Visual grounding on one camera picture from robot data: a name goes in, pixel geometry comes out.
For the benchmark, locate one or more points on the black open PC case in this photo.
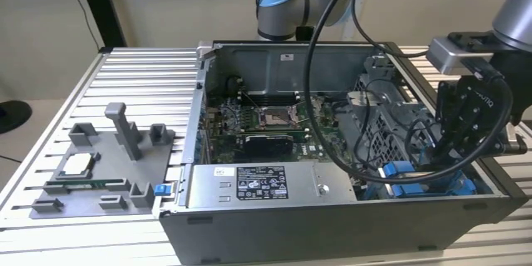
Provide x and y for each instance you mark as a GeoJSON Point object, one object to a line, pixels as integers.
{"type": "Point", "coordinates": [291, 235]}

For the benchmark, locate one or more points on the grey parts rack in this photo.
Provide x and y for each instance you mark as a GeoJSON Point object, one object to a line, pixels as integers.
{"type": "Point", "coordinates": [112, 169]}

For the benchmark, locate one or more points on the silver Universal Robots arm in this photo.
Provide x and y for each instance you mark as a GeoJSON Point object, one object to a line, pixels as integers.
{"type": "Point", "coordinates": [283, 13]}

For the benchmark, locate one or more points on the black fan heatsink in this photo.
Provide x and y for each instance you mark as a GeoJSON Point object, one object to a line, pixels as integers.
{"type": "Point", "coordinates": [268, 146]}

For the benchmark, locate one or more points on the grey metal disk bay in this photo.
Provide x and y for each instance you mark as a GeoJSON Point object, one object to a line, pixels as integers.
{"type": "Point", "coordinates": [387, 110]}

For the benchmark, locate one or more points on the CPU socket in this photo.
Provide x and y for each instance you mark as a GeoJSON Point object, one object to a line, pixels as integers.
{"type": "Point", "coordinates": [276, 118]}

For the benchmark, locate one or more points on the small black box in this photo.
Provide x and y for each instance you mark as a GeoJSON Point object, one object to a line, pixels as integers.
{"type": "Point", "coordinates": [304, 33]}

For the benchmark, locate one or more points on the white label sticker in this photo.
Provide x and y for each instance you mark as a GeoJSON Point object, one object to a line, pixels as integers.
{"type": "Point", "coordinates": [287, 57]}

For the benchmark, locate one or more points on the hard disk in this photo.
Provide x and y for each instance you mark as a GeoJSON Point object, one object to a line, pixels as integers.
{"type": "Point", "coordinates": [396, 169]}

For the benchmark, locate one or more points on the black round stand base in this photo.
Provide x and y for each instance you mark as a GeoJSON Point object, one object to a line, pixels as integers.
{"type": "Point", "coordinates": [15, 116]}

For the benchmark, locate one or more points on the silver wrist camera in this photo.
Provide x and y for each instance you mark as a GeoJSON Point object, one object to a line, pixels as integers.
{"type": "Point", "coordinates": [451, 55]}

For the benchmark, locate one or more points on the black upright post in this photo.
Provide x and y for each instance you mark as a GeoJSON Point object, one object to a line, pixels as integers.
{"type": "Point", "coordinates": [101, 7]}

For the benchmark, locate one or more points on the green motherboard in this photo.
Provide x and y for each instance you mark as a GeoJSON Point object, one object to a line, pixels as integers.
{"type": "Point", "coordinates": [320, 147]}

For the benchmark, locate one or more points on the green RAM stick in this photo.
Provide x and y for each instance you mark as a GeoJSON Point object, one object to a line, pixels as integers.
{"type": "Point", "coordinates": [97, 183]}

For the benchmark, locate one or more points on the silver power supply unit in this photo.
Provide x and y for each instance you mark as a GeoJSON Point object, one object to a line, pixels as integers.
{"type": "Point", "coordinates": [299, 185]}

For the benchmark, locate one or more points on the blue case latch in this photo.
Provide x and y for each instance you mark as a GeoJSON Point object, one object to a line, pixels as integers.
{"type": "Point", "coordinates": [161, 190]}

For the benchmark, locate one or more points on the silver CPU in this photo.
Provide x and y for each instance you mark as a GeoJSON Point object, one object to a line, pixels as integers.
{"type": "Point", "coordinates": [75, 164]}

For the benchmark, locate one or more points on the blue carrier in bay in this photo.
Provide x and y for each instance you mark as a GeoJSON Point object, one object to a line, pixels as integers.
{"type": "Point", "coordinates": [405, 190]}

